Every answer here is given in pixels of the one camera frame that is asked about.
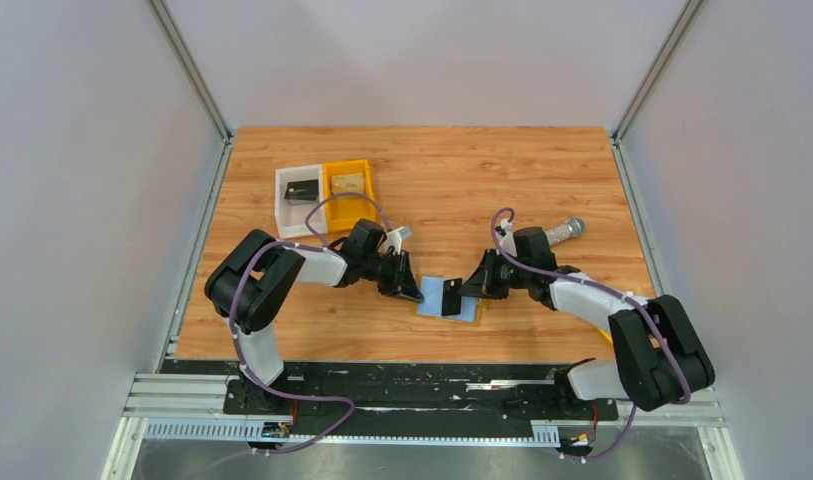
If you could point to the yellow leather card holder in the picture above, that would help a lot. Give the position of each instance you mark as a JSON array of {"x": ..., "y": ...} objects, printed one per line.
[{"x": 431, "y": 288}]

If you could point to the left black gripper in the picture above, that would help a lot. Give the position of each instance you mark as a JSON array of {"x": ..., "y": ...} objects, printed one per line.
[{"x": 402, "y": 281}]

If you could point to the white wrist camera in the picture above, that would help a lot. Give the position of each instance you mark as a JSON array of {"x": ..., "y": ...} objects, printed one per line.
[
  {"x": 395, "y": 238},
  {"x": 504, "y": 234}
]

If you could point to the white plastic bin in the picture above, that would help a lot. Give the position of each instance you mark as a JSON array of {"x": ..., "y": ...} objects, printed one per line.
[{"x": 291, "y": 219}]

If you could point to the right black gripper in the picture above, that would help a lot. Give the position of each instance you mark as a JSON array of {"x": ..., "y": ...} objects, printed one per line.
[{"x": 475, "y": 285}]

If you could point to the yellow plastic bin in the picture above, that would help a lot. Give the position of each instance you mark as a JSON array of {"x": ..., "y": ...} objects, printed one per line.
[{"x": 341, "y": 214}]

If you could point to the yellow plastic tool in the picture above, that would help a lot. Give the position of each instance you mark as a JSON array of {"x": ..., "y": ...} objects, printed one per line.
[{"x": 606, "y": 336}]

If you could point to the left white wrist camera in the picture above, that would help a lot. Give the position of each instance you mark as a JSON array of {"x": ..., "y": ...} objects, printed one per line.
[{"x": 395, "y": 238}]

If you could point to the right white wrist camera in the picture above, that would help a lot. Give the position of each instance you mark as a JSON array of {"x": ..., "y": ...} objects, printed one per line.
[{"x": 504, "y": 234}]

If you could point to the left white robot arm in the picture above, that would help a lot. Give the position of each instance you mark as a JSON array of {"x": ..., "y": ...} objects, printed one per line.
[{"x": 252, "y": 283}]

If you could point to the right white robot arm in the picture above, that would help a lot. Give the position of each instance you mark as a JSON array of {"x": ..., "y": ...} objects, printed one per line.
[{"x": 658, "y": 356}]

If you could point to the glitter silver microphone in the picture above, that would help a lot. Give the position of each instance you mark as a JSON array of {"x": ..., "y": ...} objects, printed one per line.
[{"x": 572, "y": 228}]

